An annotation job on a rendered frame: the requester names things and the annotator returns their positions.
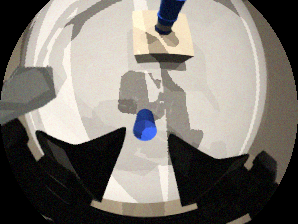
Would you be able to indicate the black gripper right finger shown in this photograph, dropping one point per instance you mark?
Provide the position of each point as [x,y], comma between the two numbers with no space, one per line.
[197,172]

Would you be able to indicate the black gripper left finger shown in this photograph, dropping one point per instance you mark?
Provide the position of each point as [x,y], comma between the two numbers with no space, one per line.
[92,162]

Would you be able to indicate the dark blue marker cap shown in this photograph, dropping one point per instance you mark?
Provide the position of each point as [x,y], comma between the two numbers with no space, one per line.
[144,127]

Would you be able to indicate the beige rectangular block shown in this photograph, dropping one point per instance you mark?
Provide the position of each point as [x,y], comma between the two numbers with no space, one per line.
[149,45]

